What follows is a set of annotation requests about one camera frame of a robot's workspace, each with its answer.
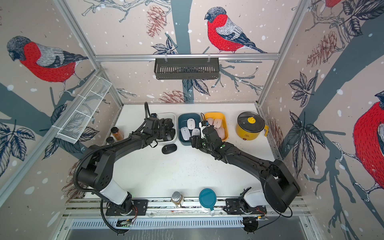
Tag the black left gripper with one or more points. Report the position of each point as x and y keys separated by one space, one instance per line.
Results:
x=162 y=131

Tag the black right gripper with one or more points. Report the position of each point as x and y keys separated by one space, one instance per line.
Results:
x=197 y=139

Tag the white mouse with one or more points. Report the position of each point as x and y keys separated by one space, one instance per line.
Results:
x=191 y=124
x=185 y=133
x=196 y=132

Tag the black mouse top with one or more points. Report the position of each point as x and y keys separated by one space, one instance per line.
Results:
x=168 y=149

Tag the white mouse top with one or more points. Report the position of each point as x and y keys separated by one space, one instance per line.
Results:
x=191 y=124

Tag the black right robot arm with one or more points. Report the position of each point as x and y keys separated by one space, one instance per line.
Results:
x=278 y=184

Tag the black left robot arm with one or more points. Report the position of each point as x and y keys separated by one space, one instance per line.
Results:
x=94 y=173

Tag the white storage box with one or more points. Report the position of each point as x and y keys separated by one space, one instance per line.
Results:
x=173 y=117

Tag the yellow storage box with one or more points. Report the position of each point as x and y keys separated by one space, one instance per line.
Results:
x=217 y=115

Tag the teal storage box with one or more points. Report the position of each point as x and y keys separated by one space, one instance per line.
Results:
x=182 y=122

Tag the brown spice jar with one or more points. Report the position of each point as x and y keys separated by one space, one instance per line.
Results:
x=117 y=134

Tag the yellow electric cooking pot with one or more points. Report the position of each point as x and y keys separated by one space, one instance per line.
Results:
x=247 y=136

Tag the glass pot lid yellow knob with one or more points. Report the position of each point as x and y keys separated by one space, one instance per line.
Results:
x=251 y=122

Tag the dark spice jar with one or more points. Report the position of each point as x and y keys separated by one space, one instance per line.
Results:
x=110 y=140

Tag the teal round lid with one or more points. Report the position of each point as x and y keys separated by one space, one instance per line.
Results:
x=207 y=199

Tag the small glass bottle metal cap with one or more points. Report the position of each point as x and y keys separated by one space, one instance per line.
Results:
x=177 y=198

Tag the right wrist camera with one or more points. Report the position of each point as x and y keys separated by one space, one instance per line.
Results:
x=204 y=124

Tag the black hanging wire basket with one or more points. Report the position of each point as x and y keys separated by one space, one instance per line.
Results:
x=187 y=69

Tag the white wire mesh shelf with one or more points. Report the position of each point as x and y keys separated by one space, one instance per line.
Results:
x=90 y=99

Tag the aluminium mounting rail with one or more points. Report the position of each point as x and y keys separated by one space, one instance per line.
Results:
x=161 y=213

